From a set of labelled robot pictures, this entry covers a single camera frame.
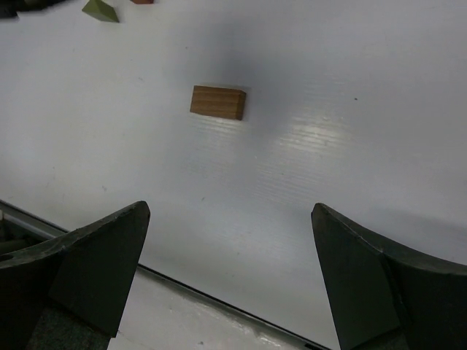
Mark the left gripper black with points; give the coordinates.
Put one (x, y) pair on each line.
(10, 9)

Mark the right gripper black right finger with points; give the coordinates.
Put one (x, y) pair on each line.
(384, 295)

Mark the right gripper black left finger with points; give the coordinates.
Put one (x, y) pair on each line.
(70, 292)

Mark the brown wood block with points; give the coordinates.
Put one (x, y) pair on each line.
(220, 102)

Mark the green triangular block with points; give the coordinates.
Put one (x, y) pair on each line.
(101, 11)

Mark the red brown square block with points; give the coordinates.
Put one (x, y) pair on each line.
(143, 2)

